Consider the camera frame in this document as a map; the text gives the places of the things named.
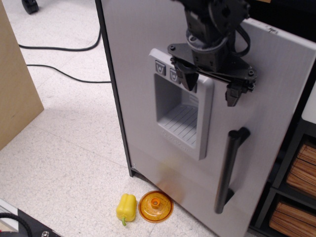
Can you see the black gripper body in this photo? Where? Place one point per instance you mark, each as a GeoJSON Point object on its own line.
{"type": "Point", "coordinates": [217, 62]}

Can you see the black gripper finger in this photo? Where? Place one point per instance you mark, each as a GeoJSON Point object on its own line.
{"type": "Point", "coordinates": [186, 72]}
{"type": "Point", "coordinates": [234, 91]}

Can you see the grey toy fridge door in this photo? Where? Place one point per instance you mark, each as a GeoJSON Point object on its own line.
{"type": "Point", "coordinates": [176, 138]}

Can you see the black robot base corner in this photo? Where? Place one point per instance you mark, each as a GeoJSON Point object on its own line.
{"type": "Point", "coordinates": [16, 223]}

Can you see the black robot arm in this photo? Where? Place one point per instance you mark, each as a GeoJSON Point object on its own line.
{"type": "Point", "coordinates": [215, 45]}

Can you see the dark grey fridge cabinet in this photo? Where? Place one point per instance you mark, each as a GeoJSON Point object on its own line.
{"type": "Point", "coordinates": [299, 18]}

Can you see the white countertop edge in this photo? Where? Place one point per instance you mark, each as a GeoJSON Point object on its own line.
{"type": "Point", "coordinates": [309, 112]}

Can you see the woven basket upper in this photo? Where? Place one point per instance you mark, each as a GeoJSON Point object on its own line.
{"type": "Point", "coordinates": [302, 174]}

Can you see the woven basket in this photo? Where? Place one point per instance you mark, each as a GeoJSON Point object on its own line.
{"type": "Point", "coordinates": [293, 221]}
{"type": "Point", "coordinates": [302, 174]}

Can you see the orange translucent lid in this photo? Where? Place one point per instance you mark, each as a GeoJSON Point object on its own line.
{"type": "Point", "coordinates": [155, 206]}

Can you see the woven basket lower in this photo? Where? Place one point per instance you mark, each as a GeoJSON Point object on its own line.
{"type": "Point", "coordinates": [293, 221]}

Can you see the yellow toy bell pepper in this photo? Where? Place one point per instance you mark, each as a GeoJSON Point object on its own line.
{"type": "Point", "coordinates": [126, 209]}

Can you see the tan wooden board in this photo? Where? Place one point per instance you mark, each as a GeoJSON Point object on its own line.
{"type": "Point", "coordinates": [20, 103]}

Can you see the black caster wheel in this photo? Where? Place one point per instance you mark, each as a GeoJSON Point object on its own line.
{"type": "Point", "coordinates": [30, 6]}

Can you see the black door handle bar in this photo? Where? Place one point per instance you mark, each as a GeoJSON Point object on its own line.
{"type": "Point", "coordinates": [224, 193]}

